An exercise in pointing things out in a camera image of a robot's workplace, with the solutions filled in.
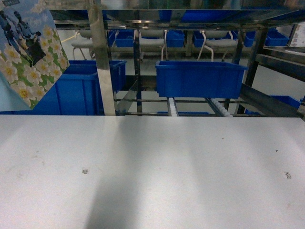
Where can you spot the flower gift bag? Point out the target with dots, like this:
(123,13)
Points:
(32,58)

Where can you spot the blue bin on conveyor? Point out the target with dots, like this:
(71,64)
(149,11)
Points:
(199,79)

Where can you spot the white chair middle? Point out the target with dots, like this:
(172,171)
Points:
(152,39)

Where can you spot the white chair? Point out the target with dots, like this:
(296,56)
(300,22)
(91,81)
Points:
(217,39)
(83,40)
(152,39)

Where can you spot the big blue bin left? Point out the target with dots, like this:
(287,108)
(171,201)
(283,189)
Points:
(77,92)

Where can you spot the white chair left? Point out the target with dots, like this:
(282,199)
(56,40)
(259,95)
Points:
(83,40)

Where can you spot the white chair right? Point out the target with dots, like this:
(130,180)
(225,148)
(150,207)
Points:
(217,39)

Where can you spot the steel upright post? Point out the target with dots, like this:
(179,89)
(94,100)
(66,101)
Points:
(100,46)

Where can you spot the steel roller rack frame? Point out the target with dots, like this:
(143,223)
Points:
(211,20)

